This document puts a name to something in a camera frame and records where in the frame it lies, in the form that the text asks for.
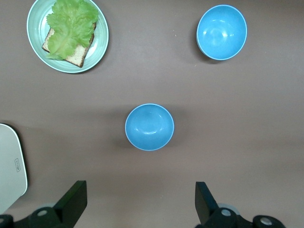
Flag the pale green plate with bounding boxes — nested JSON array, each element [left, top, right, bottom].
[[26, 0, 109, 74]]

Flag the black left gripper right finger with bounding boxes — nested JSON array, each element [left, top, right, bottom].
[[194, 181, 285, 228]]

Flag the green lettuce leaf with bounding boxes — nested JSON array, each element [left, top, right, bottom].
[[45, 0, 100, 60]]

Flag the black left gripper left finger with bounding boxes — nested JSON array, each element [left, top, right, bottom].
[[0, 180, 87, 228]]

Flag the blue bowl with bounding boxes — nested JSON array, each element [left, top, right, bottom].
[[124, 103, 175, 152], [196, 4, 248, 61]]

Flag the toasted bread slice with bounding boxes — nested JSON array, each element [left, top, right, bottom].
[[42, 22, 97, 68]]

